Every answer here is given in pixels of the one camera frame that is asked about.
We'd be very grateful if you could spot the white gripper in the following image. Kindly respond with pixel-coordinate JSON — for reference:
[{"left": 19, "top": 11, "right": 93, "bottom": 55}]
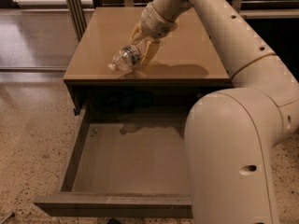
[{"left": 130, "top": 2, "right": 175, "bottom": 65}]

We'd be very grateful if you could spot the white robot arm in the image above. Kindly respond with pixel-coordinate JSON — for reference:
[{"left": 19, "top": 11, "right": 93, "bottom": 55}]
[{"left": 132, "top": 0, "right": 299, "bottom": 224}]

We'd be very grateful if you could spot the clear plastic water bottle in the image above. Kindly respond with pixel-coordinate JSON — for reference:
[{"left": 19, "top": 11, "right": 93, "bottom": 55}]
[{"left": 108, "top": 39, "right": 147, "bottom": 72}]

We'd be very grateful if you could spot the grey metal frame post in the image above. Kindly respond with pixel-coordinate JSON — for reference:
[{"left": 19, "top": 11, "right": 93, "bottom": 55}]
[{"left": 66, "top": 0, "right": 87, "bottom": 41}]

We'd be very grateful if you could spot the brown cabinet with glossy top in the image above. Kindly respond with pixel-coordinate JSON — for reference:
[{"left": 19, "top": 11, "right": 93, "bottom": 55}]
[{"left": 64, "top": 7, "right": 232, "bottom": 110}]

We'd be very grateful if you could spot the open grey top drawer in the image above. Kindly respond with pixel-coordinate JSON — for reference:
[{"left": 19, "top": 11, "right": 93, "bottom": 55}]
[{"left": 34, "top": 105, "right": 192, "bottom": 218}]

